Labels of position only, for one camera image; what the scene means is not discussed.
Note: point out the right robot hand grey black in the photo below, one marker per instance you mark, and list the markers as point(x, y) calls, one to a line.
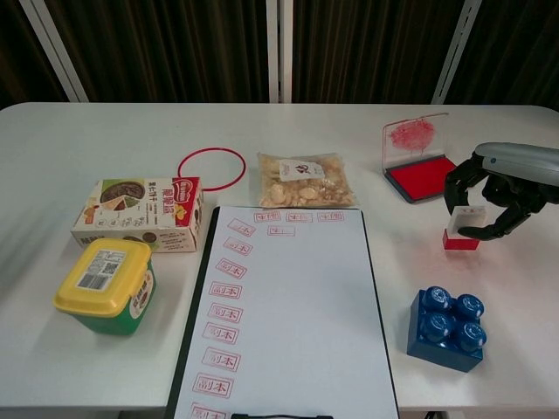
point(519, 163)

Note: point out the red white stamp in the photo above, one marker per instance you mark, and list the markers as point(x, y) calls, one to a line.
point(456, 242)

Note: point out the food carton box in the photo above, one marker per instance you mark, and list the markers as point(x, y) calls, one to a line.
point(140, 209)

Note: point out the red ink pad clear lid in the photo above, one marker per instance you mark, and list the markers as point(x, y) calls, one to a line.
point(423, 176)

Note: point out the blue building block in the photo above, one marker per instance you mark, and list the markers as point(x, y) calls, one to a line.
point(441, 345)

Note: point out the clear bag of snacks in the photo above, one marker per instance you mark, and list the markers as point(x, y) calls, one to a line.
point(305, 185)

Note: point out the white stamped paper sheet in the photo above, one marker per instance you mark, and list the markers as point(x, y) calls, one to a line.
point(297, 314)

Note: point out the black clipboard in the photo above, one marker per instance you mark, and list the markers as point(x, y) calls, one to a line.
point(279, 416)

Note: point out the dark brown curtain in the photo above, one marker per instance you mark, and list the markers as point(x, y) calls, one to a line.
point(174, 43)

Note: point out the green container yellow lid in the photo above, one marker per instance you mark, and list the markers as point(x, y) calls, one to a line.
point(102, 279)

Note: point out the white slanted frame post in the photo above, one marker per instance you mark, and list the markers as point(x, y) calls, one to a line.
point(456, 48)
point(52, 48)

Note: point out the white upright frame post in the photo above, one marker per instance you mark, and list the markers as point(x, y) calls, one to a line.
point(279, 48)

